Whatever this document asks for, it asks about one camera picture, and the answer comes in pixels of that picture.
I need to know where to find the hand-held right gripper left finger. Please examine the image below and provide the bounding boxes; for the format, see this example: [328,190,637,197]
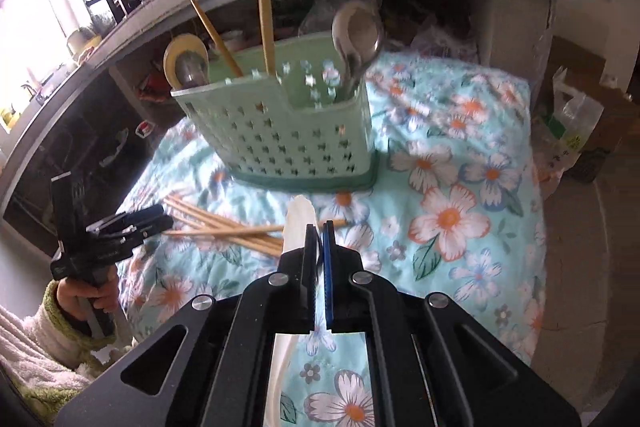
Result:
[54,223,322,427]

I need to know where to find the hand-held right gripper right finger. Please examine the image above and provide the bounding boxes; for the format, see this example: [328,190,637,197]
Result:
[321,220,583,427]

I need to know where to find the white plastic bag with print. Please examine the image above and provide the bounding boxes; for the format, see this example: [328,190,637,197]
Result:
[542,67,606,172]

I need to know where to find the green star-holed utensil holder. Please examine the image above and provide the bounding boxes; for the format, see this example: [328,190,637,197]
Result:
[170,34,377,194]

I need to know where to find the pale yellow container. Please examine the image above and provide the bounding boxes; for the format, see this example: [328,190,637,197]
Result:
[65,29,103,62]

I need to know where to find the wooden chopstick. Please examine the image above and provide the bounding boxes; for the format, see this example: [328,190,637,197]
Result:
[255,0,277,75]
[190,0,245,78]
[162,219,348,238]
[167,202,283,255]
[172,209,286,249]

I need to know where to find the brown cardboard box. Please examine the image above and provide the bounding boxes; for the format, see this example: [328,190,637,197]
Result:
[585,52,640,178]

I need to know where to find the beige round spoon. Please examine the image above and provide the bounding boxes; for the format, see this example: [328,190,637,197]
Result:
[162,34,208,92]

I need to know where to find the metal spoon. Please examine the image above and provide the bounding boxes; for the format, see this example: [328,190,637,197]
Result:
[332,2,376,102]
[350,19,387,102]

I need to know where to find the red plastic bag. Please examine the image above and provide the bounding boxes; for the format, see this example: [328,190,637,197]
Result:
[139,74,171,104]

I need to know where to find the floral blue blanket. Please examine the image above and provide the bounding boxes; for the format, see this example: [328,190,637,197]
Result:
[117,52,548,427]

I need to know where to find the white plastic rice spoon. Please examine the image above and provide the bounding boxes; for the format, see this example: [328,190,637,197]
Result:
[264,194,319,427]

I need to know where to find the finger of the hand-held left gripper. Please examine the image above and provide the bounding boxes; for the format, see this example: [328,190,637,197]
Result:
[106,216,174,254]
[87,205,166,236]

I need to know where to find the crumpled clear plastic bag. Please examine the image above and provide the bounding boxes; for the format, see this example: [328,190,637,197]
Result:
[300,0,383,38]

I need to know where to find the wooden chopsticks group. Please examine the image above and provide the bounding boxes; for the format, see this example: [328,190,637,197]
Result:
[165,194,286,244]

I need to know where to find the person's left forearm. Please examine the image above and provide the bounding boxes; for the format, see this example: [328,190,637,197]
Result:
[0,279,136,413]

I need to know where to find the person's left hand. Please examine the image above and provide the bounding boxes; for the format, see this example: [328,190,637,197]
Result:
[55,271,122,334]

